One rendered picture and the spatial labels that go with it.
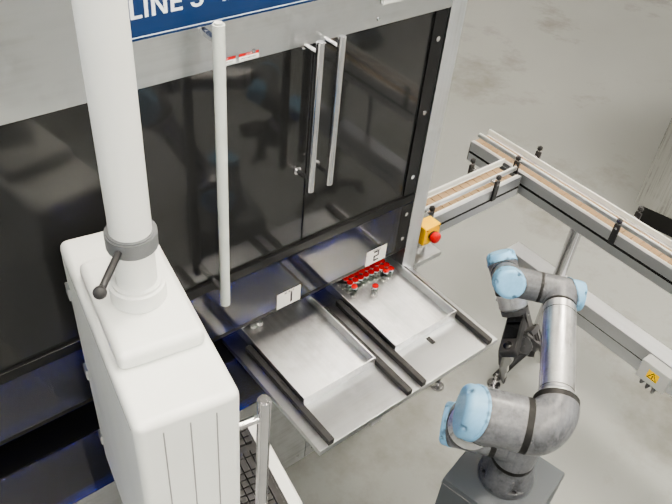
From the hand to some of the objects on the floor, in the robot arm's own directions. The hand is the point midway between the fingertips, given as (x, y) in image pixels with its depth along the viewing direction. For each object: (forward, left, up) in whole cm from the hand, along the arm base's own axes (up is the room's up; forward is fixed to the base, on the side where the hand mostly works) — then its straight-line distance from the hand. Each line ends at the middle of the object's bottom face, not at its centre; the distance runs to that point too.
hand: (529, 384), depth 186 cm
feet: (+28, -108, -107) cm, 155 cm away
